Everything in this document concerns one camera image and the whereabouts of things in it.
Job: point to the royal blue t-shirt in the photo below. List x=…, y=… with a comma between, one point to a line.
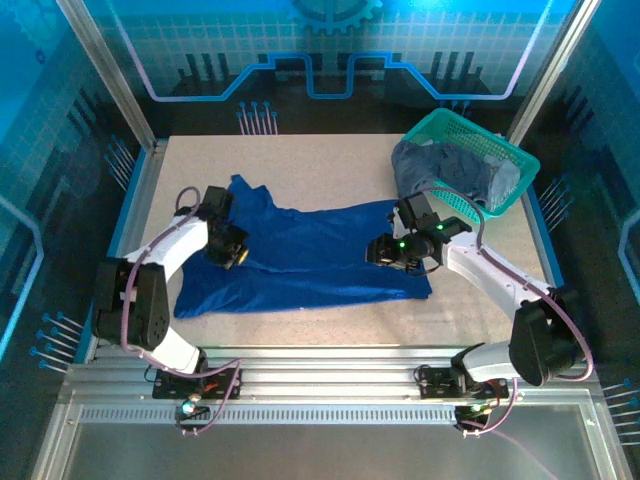
x=310, y=260

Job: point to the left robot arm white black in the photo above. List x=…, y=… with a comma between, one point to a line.
x=150, y=310

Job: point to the slate grey t-shirt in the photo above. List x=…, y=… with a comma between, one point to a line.
x=440, y=167

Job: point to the light grey t-shirt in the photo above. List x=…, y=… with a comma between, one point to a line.
x=505, y=180

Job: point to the blue table side edge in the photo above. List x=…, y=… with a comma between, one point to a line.
x=542, y=235

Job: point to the teal plastic basket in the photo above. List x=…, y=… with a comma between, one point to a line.
x=480, y=137

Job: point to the small black controller board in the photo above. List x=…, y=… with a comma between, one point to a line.
x=192, y=412
x=472, y=415

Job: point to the grey metal lower platform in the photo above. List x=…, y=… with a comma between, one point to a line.
x=325, y=455

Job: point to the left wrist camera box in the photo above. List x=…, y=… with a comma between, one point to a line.
x=217, y=202

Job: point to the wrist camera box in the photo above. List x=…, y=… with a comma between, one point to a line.
x=217, y=202
x=412, y=210

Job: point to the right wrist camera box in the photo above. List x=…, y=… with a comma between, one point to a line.
x=412, y=210

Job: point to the aluminium table side rail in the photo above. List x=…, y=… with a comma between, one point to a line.
x=130, y=210

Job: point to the aluminium mounting rail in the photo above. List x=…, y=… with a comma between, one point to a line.
x=325, y=372

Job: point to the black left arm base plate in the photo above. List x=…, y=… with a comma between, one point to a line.
x=170, y=387

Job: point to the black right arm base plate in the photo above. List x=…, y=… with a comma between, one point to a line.
x=440, y=385

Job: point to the aluminium frame post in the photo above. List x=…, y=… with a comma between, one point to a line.
x=107, y=70
x=552, y=70

